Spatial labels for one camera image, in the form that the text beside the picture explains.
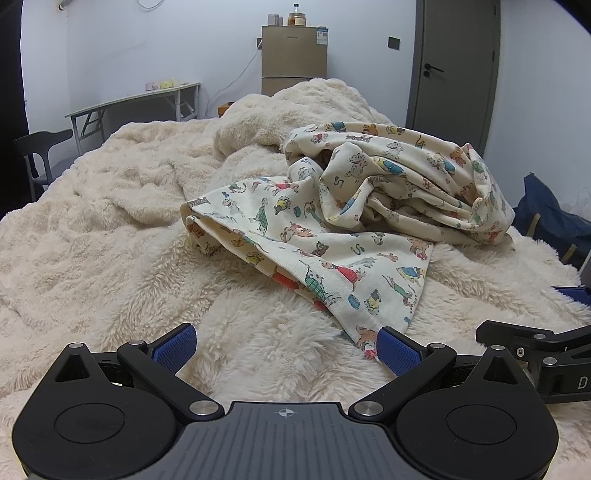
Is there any cartoon print cream garment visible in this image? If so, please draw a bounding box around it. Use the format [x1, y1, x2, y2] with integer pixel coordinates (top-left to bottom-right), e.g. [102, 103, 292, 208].
[180, 122, 514, 359]

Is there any grey folding table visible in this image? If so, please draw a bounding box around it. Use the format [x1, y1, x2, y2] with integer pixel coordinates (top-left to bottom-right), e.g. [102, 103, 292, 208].
[65, 82, 201, 156]

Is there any cream fluffy blanket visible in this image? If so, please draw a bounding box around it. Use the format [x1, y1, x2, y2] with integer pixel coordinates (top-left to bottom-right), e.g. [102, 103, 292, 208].
[0, 77, 591, 480]

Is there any dark blue bag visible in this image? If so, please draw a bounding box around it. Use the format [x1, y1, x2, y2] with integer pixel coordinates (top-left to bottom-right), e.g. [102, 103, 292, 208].
[513, 173, 590, 269]

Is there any dark plastic chair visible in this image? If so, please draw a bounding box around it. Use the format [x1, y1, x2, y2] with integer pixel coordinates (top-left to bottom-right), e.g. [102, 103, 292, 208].
[14, 129, 75, 202]

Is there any orange box on floor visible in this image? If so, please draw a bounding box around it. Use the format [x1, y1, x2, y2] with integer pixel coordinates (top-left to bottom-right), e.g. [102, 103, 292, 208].
[217, 102, 232, 117]

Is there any grey door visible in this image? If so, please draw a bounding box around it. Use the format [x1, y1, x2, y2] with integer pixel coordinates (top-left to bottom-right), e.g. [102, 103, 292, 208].
[406, 0, 501, 154]

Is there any jar on refrigerator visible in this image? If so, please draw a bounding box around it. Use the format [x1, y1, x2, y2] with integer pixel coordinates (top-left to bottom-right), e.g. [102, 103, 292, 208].
[287, 3, 308, 27]

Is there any black wall switch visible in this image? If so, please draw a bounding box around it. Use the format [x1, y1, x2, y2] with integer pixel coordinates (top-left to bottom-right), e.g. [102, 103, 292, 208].
[388, 36, 401, 50]

